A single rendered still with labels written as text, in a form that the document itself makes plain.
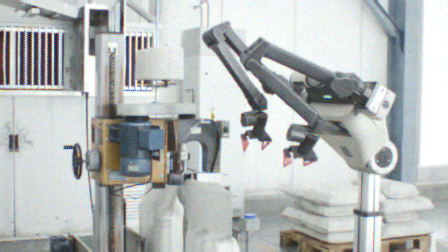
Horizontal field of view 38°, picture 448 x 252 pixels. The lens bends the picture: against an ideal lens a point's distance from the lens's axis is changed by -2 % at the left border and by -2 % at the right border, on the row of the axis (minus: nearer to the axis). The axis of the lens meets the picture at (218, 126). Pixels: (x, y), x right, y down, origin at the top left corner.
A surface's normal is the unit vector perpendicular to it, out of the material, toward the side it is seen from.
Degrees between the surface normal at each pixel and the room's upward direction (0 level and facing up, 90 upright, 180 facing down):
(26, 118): 90
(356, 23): 90
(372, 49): 90
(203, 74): 90
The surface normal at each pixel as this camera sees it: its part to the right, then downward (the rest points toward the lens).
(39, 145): 0.43, 0.07
